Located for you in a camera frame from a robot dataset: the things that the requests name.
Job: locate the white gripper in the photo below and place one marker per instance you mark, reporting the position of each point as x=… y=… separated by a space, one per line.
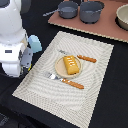
x=15 y=59

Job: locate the orange bread loaf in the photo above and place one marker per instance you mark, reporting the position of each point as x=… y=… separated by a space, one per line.
x=71 y=65

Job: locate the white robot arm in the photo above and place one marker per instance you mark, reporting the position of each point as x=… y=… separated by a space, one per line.
x=11 y=29

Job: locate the round wooden plate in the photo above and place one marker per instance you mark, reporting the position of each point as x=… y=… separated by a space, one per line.
x=61 y=69

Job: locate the beige woven placemat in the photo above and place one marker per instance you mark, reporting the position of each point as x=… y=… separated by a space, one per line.
x=69 y=103

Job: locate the dark grey cooking pot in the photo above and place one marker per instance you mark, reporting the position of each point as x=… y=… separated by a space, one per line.
x=90 y=11

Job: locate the pink stove mat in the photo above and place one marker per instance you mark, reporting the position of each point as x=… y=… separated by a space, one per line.
x=104 y=27

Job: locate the cream bowl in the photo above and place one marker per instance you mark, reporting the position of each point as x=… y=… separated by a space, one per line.
x=122 y=15

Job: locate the fork with orange handle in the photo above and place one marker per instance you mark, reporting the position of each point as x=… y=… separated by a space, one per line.
x=66 y=81

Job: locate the knife with orange handle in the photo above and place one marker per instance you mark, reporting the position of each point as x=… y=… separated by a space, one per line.
x=79 y=56

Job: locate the grey saucepan with handle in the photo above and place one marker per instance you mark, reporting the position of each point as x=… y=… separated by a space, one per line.
x=66 y=9

